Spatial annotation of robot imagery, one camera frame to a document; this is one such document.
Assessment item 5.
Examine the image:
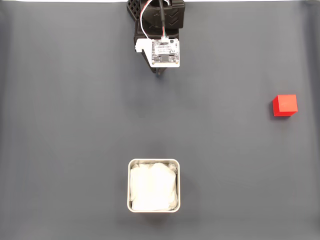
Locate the red cube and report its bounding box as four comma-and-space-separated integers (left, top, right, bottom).
271, 94, 299, 118

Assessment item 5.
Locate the white square box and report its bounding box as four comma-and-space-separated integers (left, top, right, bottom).
126, 158, 182, 214

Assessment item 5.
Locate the dark grey mat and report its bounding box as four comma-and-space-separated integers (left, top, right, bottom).
0, 1, 320, 240

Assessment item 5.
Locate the white tissue paper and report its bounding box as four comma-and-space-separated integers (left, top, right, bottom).
129, 161, 179, 211

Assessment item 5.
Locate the black camera cable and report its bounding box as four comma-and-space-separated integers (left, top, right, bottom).
157, 0, 167, 39

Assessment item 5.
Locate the camera board on white mount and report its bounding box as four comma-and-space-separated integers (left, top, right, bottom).
134, 37, 181, 69

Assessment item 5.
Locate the white servo wire loop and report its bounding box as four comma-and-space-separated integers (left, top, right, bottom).
138, 0, 155, 41

